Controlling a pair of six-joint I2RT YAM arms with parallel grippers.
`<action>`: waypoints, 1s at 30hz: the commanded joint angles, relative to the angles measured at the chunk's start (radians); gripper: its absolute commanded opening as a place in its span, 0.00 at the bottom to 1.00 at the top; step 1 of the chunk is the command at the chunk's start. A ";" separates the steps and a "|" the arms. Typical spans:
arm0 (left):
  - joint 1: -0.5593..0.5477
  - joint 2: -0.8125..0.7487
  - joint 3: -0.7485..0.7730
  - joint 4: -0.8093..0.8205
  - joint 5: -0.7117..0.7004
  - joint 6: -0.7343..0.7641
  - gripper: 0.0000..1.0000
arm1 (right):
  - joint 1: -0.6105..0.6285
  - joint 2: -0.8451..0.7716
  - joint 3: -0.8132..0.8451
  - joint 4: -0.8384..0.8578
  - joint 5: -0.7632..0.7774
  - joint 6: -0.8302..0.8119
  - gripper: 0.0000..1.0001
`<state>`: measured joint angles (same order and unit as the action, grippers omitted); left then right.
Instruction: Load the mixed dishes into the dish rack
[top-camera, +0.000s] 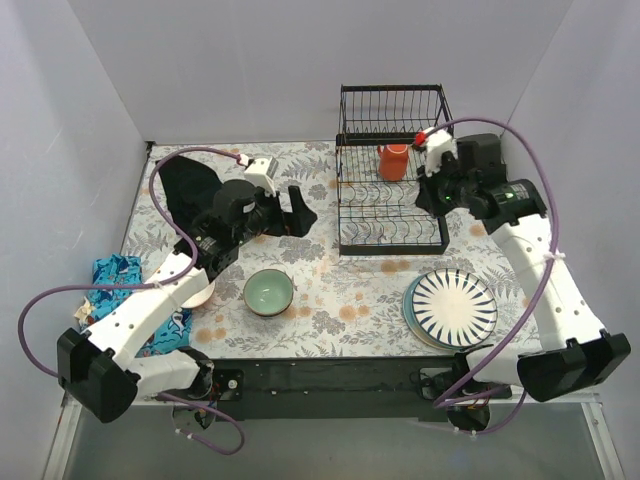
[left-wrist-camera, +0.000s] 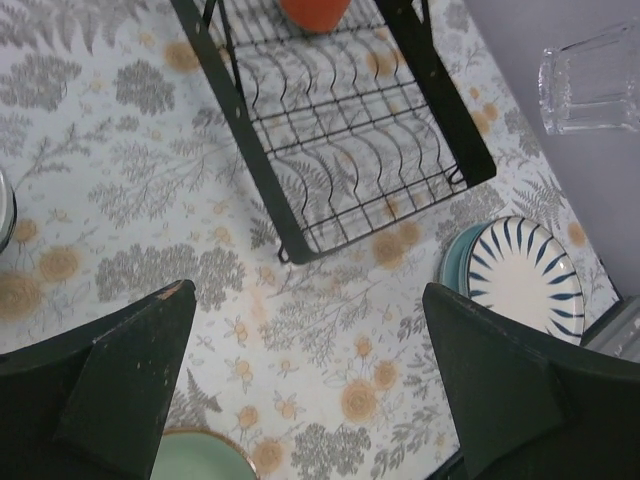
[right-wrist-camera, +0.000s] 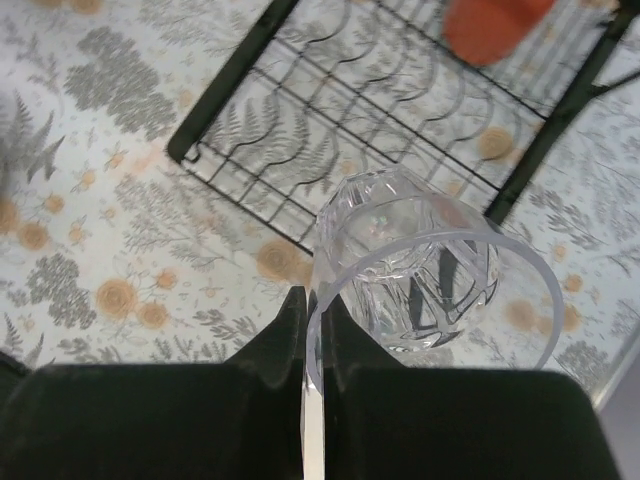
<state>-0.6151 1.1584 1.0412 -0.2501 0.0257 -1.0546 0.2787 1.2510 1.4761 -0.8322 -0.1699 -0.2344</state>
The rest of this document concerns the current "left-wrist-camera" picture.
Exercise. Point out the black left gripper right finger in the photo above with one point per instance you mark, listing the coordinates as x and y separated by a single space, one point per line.
526 405

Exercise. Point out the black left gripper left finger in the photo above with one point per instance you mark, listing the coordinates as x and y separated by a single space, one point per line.
92 403

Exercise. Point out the clear faceted glass tumbler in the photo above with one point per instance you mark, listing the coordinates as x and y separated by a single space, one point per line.
592 84

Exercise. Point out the black wire dish rack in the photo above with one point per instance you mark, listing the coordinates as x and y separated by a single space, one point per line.
345 133

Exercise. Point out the orange ceramic mug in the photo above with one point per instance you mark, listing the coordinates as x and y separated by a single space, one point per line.
315 16

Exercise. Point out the green celadon bowl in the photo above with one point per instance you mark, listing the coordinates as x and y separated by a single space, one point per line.
185 454

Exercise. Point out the blue striped white plate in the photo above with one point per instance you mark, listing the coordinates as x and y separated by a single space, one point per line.
515 267

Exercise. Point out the floral table mat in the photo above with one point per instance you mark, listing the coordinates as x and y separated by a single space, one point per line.
127 178

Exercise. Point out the aluminium frame rail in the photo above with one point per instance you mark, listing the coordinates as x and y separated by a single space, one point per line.
616 332

